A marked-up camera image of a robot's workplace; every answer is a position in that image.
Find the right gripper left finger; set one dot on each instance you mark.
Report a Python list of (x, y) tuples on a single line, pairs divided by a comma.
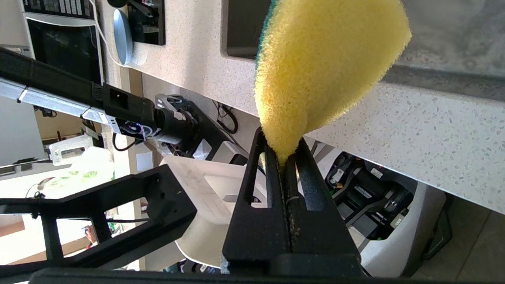
[(256, 236)]

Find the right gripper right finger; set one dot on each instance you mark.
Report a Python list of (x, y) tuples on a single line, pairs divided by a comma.
[(327, 236)]

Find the yellow green sponge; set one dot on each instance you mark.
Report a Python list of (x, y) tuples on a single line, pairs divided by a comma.
[(327, 59)]

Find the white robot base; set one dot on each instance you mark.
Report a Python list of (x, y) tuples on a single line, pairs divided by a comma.
[(394, 244)]

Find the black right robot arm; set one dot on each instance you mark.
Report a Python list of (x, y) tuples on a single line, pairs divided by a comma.
[(165, 205)]

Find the stainless steel sink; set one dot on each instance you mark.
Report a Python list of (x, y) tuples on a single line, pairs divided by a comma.
[(453, 31)]

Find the white robot torso cover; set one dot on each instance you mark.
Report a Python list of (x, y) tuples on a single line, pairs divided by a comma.
[(205, 185)]

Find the white green-printed plastic bag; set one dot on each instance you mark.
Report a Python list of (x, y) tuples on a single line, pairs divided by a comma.
[(90, 165)]

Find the white round grey-topped appliance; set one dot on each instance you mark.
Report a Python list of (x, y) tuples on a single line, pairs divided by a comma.
[(123, 35)]

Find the black silver robot torso column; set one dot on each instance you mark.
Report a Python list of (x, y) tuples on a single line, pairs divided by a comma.
[(59, 79)]

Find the large white cabinet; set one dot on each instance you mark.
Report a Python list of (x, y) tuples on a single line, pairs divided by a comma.
[(19, 130)]

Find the built-in black oven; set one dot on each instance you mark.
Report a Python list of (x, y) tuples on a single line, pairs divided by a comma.
[(63, 47)]

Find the white metal bracket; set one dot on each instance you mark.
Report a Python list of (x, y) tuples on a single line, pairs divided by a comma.
[(59, 148)]

